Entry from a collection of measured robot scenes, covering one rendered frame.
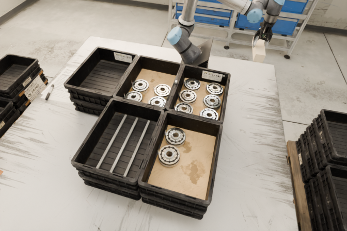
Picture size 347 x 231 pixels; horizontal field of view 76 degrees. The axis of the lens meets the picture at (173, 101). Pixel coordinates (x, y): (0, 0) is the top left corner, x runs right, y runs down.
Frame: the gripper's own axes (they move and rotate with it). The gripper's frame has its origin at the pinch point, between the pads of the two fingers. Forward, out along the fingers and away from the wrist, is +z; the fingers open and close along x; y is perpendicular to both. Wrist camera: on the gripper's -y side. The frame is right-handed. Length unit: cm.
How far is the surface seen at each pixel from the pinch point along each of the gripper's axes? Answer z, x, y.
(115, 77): 14, -89, 40
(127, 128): 13, -67, 76
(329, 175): 48, 57, 58
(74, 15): 97, -255, -168
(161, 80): 13, -59, 35
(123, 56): 7, -87, 26
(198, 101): 13, -33, 48
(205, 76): 8.3, -31.7, 29.7
